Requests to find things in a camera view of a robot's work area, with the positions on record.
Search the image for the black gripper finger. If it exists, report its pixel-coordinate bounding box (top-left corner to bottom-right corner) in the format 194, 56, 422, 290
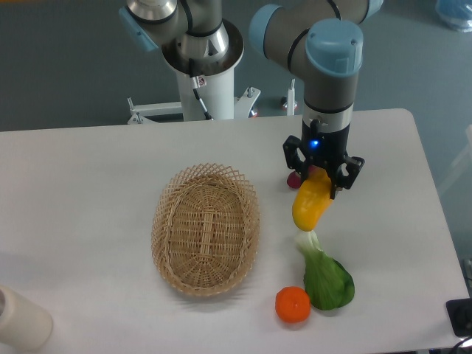
282, 135, 312, 181
330, 155, 365, 200

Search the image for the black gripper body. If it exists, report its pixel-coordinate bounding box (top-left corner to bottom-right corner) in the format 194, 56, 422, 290
301, 111, 351, 176

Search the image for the yellow mango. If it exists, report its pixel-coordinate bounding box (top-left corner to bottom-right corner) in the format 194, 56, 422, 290
292, 169, 333, 232

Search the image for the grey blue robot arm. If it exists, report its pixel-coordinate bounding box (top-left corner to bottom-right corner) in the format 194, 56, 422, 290
119, 1, 382, 195

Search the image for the red pink fruit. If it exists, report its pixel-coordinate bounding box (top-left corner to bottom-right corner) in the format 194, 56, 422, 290
286, 165, 321, 190

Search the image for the woven wicker basket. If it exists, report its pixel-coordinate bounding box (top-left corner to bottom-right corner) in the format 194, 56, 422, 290
151, 163, 260, 297

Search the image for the green bok choy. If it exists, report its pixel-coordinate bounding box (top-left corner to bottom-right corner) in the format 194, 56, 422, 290
295, 231, 355, 310

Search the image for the orange tangerine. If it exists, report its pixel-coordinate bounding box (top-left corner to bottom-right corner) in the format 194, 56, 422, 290
274, 286, 311, 324

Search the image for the black device on table edge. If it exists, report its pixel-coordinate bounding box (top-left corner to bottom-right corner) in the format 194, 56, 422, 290
445, 298, 471, 337

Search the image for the blue object in corner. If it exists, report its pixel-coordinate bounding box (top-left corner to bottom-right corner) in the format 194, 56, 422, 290
435, 0, 471, 32

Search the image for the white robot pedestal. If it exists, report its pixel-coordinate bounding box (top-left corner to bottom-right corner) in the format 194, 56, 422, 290
128, 20, 261, 125

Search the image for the black cable on pedestal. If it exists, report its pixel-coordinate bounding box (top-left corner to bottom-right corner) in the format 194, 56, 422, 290
188, 58, 214, 121

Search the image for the cream cylinder post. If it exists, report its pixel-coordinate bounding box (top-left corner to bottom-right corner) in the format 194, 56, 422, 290
1, 285, 53, 352

